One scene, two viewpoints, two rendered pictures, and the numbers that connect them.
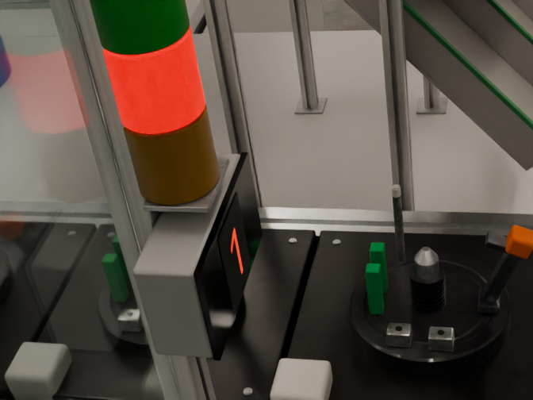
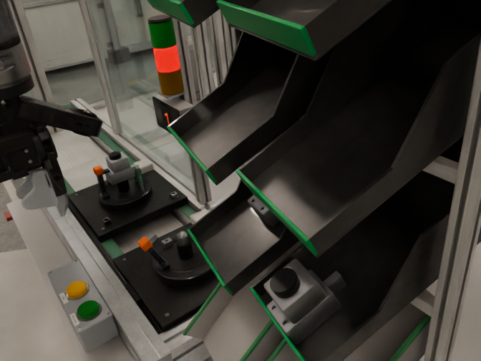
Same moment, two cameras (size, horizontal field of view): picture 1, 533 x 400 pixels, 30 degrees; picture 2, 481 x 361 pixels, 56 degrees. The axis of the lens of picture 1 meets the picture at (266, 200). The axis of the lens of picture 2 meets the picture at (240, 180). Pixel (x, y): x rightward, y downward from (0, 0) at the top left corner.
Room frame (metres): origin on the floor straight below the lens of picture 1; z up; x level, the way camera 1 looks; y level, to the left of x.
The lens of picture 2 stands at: (1.20, -0.60, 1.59)
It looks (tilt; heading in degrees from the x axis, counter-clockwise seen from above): 31 degrees down; 130
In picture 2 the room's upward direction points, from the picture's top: 6 degrees counter-clockwise
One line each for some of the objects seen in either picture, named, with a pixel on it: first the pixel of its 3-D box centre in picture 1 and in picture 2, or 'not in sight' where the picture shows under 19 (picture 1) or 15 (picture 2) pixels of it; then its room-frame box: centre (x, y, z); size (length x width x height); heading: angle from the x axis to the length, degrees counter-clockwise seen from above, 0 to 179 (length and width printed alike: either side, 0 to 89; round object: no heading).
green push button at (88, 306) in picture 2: not in sight; (89, 311); (0.56, -0.32, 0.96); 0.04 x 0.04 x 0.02
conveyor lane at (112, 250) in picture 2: not in sight; (144, 217); (0.36, -0.01, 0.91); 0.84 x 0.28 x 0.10; 162
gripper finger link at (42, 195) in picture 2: not in sight; (44, 198); (0.63, -0.36, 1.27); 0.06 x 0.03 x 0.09; 72
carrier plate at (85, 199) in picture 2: not in sight; (126, 198); (0.32, -0.02, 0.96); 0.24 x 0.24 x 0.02; 72
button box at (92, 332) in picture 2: not in sight; (81, 301); (0.49, -0.30, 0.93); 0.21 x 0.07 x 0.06; 162
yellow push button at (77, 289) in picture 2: not in sight; (77, 290); (0.49, -0.30, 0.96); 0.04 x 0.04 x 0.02
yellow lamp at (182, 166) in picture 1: (171, 147); (171, 80); (0.50, 0.05, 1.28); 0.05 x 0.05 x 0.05
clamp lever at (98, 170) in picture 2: not in sight; (104, 180); (0.30, -0.06, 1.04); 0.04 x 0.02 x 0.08; 72
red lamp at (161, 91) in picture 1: (154, 73); (167, 57); (0.50, 0.05, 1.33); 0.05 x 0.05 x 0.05
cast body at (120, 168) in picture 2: not in sight; (121, 164); (0.32, -0.01, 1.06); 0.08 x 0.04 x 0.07; 72
